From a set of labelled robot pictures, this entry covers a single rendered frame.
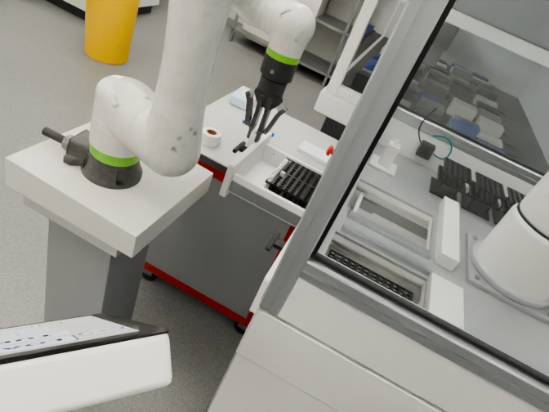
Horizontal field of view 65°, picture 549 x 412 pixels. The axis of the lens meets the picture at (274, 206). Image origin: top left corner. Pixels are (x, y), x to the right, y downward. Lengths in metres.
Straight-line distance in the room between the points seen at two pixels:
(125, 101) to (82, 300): 0.64
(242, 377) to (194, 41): 0.66
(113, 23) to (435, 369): 3.39
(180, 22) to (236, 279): 1.14
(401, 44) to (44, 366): 0.48
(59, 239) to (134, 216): 0.29
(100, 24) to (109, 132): 2.76
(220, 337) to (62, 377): 1.56
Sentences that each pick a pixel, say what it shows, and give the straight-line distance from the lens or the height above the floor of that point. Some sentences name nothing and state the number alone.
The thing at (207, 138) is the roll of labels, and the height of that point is 0.79.
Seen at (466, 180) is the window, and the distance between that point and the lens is 0.61.
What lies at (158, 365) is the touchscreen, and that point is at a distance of 0.41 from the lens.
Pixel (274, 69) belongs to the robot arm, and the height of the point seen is 1.17.
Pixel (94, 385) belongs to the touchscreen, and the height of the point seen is 1.18.
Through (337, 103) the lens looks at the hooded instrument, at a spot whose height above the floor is 0.88.
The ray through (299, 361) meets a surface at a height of 0.87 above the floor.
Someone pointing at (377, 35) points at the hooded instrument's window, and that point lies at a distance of 1.95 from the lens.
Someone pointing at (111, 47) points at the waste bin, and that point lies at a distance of 3.83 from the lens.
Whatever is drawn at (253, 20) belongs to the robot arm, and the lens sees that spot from 1.21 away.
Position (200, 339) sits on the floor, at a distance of 1.90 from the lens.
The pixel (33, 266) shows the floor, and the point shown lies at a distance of 2.07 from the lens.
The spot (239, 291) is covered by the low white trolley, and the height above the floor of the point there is 0.26.
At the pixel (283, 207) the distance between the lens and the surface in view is 1.17.
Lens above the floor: 1.53
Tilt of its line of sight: 34 degrees down
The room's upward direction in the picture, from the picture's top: 24 degrees clockwise
